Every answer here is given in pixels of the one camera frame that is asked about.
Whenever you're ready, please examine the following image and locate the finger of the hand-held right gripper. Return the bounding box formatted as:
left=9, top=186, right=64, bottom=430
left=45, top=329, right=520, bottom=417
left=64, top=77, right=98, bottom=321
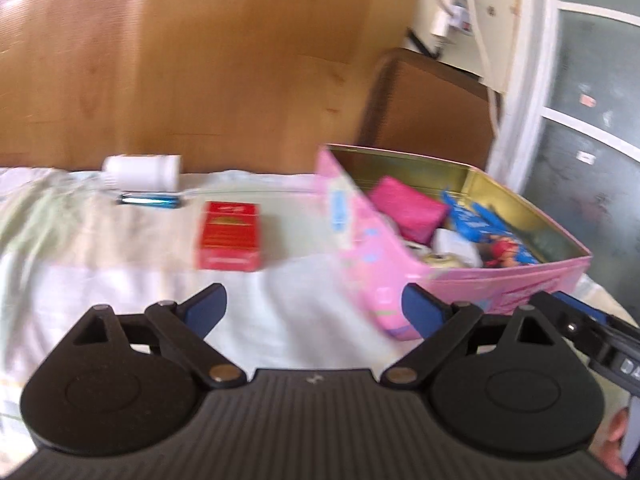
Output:
left=545, top=291, right=640, bottom=361

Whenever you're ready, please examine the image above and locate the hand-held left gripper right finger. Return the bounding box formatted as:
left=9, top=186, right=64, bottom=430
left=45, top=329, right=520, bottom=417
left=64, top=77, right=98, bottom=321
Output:
left=382, top=282, right=568, bottom=389

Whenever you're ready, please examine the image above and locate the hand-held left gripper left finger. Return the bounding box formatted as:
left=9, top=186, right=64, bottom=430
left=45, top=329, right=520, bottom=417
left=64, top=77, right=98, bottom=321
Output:
left=72, top=282, right=247, bottom=389

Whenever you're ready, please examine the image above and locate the white figurine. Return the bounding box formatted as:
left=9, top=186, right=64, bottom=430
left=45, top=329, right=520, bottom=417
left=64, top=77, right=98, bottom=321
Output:
left=405, top=229, right=483, bottom=268

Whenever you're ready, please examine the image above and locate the red cardboard box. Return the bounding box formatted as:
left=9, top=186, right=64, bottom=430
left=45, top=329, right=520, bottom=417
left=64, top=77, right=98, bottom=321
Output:
left=197, top=201, right=263, bottom=272

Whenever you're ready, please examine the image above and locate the pink tin box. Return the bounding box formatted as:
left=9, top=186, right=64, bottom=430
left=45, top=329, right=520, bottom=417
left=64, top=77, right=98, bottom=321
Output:
left=315, top=144, right=593, bottom=341

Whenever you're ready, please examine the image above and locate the small doll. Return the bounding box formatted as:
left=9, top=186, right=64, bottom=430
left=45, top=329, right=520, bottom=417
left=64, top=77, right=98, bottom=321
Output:
left=482, top=237, right=523, bottom=267

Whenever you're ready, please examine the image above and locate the blue polka dot bow headband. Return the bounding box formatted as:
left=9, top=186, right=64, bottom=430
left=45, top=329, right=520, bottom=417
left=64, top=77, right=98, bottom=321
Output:
left=440, top=187, right=543, bottom=266

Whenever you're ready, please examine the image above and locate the pink shiny wallet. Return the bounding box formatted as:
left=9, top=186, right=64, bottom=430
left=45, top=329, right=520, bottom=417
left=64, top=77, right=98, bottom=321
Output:
left=367, top=176, right=451, bottom=243

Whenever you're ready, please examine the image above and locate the person's right hand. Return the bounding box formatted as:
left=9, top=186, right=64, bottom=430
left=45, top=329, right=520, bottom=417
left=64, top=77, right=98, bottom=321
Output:
left=596, top=406, right=632, bottom=479

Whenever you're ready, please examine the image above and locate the blue lighter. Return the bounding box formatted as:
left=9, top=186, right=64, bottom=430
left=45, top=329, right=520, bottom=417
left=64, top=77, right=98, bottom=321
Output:
left=116, top=193, right=181, bottom=207

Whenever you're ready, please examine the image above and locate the white plastic bottle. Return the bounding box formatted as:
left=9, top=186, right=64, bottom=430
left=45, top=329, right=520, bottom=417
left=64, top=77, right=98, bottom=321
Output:
left=102, top=155, right=183, bottom=193

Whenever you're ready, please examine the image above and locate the white framed glass door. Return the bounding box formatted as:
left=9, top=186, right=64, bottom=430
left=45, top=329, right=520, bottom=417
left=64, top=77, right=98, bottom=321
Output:
left=487, top=0, right=640, bottom=321

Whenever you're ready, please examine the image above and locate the wooden headboard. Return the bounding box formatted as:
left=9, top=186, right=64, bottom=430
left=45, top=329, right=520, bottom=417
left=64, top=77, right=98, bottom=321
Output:
left=0, top=0, right=421, bottom=176

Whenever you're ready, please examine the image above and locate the white charger plug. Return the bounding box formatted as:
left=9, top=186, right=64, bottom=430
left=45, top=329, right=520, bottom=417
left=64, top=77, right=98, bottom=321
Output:
left=430, top=4, right=457, bottom=37

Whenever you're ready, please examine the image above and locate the white cable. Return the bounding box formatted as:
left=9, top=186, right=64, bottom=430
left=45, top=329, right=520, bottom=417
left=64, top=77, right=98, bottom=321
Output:
left=465, top=0, right=502, bottom=136

